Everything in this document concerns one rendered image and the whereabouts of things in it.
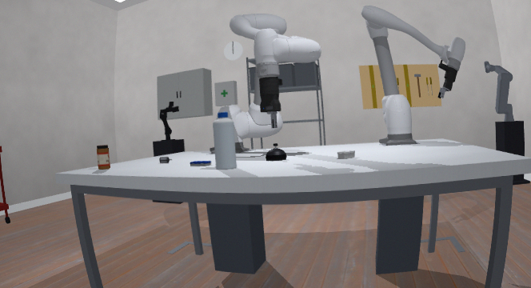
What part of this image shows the brown spice jar with black lid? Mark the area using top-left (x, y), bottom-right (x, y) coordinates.
top-left (97, 145), bottom-right (110, 170)

